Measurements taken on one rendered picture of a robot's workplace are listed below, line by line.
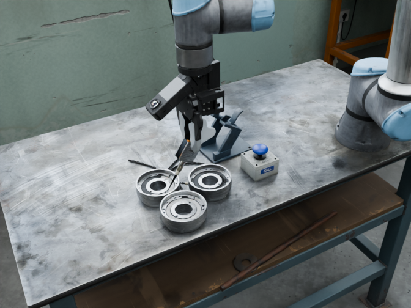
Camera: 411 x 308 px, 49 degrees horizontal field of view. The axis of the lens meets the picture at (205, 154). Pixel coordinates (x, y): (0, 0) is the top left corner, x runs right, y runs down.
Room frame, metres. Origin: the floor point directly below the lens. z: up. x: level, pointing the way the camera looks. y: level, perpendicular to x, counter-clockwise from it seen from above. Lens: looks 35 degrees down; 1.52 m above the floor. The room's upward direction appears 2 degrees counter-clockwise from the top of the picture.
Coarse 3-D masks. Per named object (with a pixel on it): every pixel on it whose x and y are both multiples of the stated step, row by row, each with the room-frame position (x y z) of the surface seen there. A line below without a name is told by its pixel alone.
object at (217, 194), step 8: (200, 168) 0.90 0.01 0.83; (208, 168) 0.91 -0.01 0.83; (216, 168) 0.91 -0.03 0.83; (224, 168) 0.89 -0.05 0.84; (192, 176) 0.88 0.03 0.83; (208, 176) 0.88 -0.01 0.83; (216, 176) 0.88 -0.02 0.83; (192, 184) 0.83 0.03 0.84; (200, 184) 0.85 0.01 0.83; (208, 184) 0.88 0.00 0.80; (216, 184) 0.85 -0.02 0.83; (200, 192) 0.81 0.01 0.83; (208, 192) 0.81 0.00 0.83; (216, 192) 0.81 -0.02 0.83; (224, 192) 0.82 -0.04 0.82; (208, 200) 0.82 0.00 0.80; (216, 200) 0.82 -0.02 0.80
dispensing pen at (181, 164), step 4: (184, 140) 0.86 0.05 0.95; (180, 144) 0.86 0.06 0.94; (184, 144) 0.85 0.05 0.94; (180, 148) 0.85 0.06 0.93; (180, 152) 0.84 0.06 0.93; (176, 156) 0.84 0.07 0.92; (180, 164) 0.84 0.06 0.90; (184, 164) 0.84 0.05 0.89; (180, 168) 0.84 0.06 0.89; (176, 172) 0.83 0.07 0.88; (176, 176) 0.83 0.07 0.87; (172, 180) 0.83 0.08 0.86; (168, 188) 0.82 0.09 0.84
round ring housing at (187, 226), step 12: (180, 192) 0.81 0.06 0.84; (192, 192) 0.81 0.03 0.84; (168, 204) 0.78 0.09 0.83; (180, 204) 0.78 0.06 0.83; (192, 204) 0.78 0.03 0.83; (204, 204) 0.77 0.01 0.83; (180, 216) 0.74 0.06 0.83; (204, 216) 0.74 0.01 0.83; (168, 228) 0.73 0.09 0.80; (180, 228) 0.71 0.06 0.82; (192, 228) 0.71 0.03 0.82
